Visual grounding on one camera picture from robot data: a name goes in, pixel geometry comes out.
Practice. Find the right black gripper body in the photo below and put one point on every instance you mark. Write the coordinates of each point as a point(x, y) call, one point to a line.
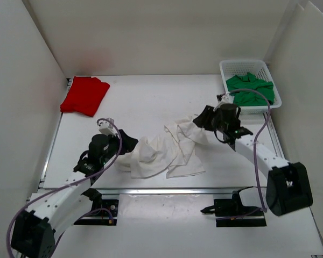
point(219, 126)

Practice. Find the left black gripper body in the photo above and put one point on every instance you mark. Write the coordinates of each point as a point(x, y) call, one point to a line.
point(113, 146)

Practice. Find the white t-shirt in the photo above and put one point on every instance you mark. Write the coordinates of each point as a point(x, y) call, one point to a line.
point(172, 151)

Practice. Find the red t-shirt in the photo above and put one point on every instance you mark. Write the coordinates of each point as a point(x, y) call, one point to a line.
point(85, 96)

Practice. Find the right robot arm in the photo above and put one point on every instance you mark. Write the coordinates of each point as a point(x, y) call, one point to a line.
point(288, 187)

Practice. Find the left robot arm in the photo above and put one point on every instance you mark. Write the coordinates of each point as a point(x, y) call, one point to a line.
point(35, 232)

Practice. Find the green garment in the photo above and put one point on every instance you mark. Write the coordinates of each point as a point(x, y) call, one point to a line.
point(248, 90)

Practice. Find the white plastic basket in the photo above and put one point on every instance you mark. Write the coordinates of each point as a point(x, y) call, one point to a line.
point(230, 68)

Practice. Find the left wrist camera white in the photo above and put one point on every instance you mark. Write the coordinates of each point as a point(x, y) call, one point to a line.
point(106, 126)

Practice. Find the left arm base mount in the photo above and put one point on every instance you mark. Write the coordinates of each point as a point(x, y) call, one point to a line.
point(103, 212)

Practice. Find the aluminium rail front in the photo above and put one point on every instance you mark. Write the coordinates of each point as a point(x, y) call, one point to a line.
point(167, 191)

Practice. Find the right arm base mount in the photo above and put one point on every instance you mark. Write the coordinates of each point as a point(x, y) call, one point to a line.
point(230, 212)

